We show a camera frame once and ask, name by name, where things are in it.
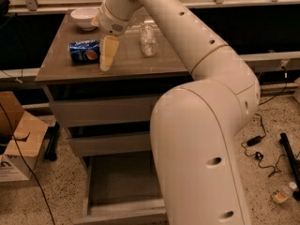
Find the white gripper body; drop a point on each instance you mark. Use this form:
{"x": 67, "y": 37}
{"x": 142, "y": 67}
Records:
{"x": 110, "y": 24}

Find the blue pepsi can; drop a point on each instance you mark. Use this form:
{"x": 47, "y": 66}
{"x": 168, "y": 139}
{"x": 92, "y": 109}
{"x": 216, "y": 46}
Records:
{"x": 84, "y": 51}

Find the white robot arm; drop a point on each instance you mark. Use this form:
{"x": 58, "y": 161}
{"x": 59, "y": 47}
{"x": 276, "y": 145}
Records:
{"x": 192, "y": 125}

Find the grey drawer cabinet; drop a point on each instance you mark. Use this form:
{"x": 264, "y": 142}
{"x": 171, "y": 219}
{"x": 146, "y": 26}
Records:
{"x": 132, "y": 75}

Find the grey top drawer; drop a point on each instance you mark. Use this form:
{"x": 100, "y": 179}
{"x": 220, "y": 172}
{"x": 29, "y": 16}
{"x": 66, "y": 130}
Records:
{"x": 91, "y": 112}

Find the grey middle drawer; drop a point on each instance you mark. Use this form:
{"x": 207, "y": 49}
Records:
{"x": 106, "y": 145}

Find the grey open bottom drawer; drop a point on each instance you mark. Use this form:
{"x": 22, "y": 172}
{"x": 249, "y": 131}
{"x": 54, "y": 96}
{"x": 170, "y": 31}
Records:
{"x": 122, "y": 189}

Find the white ceramic bowl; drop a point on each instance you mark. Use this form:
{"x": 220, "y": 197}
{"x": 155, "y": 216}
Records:
{"x": 83, "y": 17}

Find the clear plastic water bottle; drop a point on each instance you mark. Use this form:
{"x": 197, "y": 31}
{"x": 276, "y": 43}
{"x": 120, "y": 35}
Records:
{"x": 148, "y": 41}

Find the black stand foot left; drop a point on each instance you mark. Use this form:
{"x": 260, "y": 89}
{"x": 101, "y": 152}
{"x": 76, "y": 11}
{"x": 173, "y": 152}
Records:
{"x": 51, "y": 136}

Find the brown cardboard box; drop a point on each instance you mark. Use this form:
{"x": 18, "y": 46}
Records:
{"x": 22, "y": 135}

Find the black stand leg right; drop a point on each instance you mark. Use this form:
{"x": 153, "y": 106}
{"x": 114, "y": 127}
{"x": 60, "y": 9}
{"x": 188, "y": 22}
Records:
{"x": 294, "y": 163}

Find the small bottle on floor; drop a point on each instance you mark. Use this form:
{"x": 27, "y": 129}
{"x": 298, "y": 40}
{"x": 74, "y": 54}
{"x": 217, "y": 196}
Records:
{"x": 283, "y": 193}

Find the black power adapter with cable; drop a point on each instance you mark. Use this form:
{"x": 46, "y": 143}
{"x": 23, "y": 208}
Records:
{"x": 257, "y": 139}

